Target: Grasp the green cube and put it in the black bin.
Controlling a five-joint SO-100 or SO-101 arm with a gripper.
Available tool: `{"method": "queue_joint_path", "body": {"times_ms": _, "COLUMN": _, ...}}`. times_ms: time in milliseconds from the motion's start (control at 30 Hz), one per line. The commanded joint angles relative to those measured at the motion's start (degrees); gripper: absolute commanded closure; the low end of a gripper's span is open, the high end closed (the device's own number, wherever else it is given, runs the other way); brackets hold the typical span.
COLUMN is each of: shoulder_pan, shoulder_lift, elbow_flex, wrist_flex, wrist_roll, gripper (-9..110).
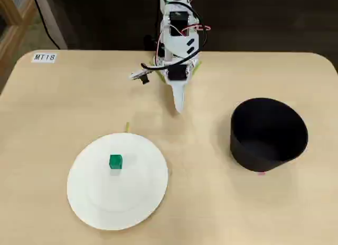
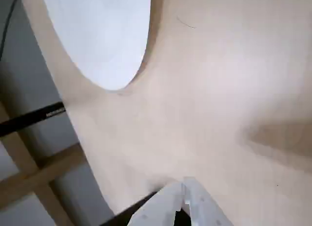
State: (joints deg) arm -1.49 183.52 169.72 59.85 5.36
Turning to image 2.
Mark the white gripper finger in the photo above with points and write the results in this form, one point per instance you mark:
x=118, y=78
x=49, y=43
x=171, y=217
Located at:
x=156, y=209
x=202, y=206

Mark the black bar with white print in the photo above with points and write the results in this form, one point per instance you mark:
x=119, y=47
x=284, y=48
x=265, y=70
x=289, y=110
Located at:
x=29, y=118

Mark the white round plate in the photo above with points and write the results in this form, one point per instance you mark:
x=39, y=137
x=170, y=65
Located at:
x=97, y=41

